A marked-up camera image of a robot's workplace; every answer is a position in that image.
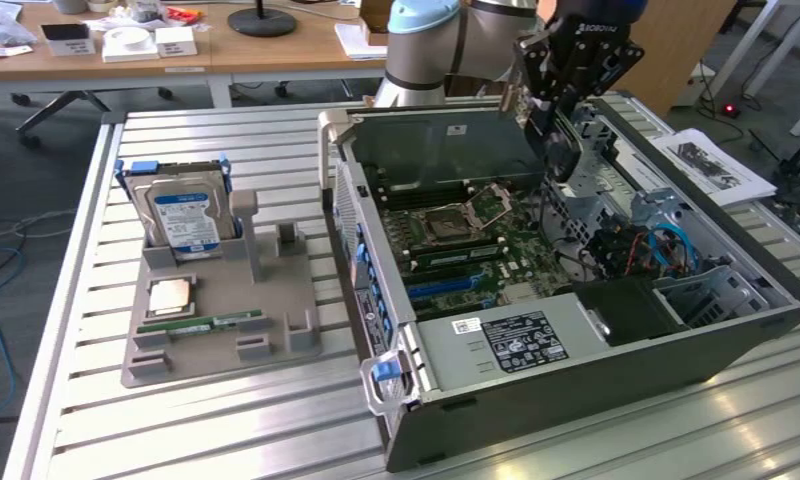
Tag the black open PC case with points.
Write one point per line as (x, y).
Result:
(574, 390)

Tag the wooden cabinet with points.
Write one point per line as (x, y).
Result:
(681, 50)

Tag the silver CPU chip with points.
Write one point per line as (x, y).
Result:
(170, 295)

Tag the clear plastic bag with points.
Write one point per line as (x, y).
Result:
(0, 22)

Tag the green motherboard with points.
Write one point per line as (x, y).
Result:
(534, 260)

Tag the plain white box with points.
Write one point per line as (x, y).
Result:
(175, 42)

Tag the white tape roll on box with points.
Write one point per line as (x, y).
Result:
(130, 45)

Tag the grey parts rack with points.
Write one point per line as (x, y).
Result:
(227, 295)

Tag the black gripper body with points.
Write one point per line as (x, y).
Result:
(588, 50)

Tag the white booklets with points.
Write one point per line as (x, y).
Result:
(357, 47)

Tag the metal socket cover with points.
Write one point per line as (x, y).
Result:
(490, 205)

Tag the black round lamp base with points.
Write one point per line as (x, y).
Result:
(262, 22)

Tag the black chair base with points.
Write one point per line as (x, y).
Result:
(54, 107)

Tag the green RAM stick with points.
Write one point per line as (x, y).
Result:
(194, 324)

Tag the wooden desk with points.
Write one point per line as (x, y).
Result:
(14, 65)

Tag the black tripod stand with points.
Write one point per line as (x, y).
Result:
(797, 165)

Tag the graphics card with black fan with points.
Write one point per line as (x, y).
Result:
(561, 145)

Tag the grey power supply unit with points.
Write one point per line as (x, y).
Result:
(454, 360)

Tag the metal disk bay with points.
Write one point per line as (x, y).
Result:
(721, 295)

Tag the white box with black top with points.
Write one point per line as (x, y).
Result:
(70, 42)

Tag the metal drive cage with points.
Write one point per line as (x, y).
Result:
(588, 210)

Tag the red packet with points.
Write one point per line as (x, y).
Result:
(183, 15)

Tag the stack of printed papers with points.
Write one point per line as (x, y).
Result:
(714, 170)

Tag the power strip with red light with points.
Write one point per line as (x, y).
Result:
(730, 110)

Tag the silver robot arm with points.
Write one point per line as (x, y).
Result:
(421, 50)

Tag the brown cardboard box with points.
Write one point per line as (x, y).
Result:
(374, 15)

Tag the hard disk in blue caddy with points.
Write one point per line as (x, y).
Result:
(183, 215)

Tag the CPU socket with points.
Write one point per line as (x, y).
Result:
(443, 225)

